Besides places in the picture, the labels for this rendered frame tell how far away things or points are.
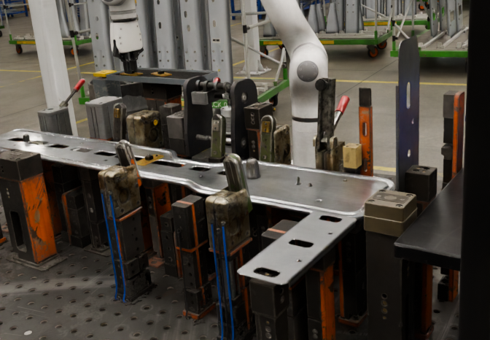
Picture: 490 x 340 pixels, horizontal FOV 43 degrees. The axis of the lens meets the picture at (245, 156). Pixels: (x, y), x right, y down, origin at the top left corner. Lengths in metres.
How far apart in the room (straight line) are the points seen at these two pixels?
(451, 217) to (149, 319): 0.76
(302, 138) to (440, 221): 0.94
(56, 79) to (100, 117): 3.48
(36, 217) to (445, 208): 1.14
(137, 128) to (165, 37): 4.39
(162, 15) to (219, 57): 0.72
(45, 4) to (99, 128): 3.47
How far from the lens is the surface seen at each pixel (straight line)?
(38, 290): 1.79
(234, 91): 1.66
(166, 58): 6.25
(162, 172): 1.60
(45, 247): 1.91
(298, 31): 2.00
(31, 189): 1.84
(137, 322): 1.55
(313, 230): 1.20
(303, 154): 2.05
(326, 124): 1.52
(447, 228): 1.15
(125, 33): 2.08
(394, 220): 1.16
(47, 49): 5.42
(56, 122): 2.20
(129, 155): 1.54
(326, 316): 1.27
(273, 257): 1.11
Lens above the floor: 1.51
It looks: 18 degrees down
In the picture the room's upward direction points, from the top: 5 degrees counter-clockwise
